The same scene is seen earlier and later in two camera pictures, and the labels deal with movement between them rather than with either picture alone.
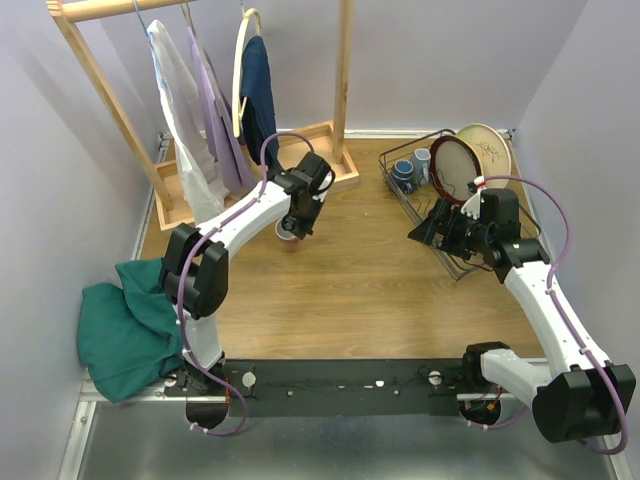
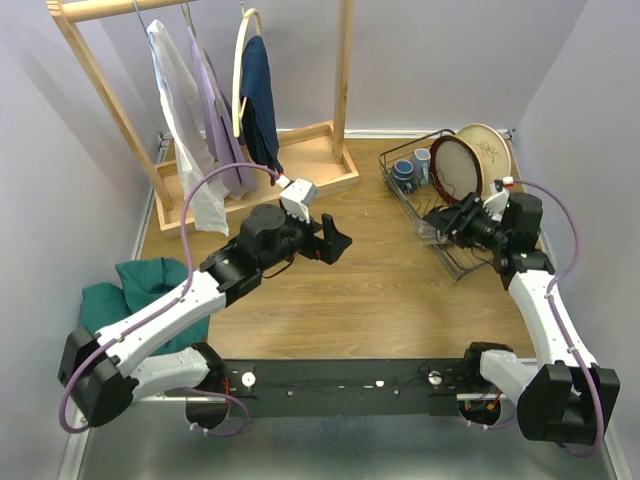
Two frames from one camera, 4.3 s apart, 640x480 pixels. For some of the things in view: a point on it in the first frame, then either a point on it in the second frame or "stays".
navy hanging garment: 258,119 stays
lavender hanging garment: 218,108 stays
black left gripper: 298,220 -> 324,238
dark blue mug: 403,176 stays
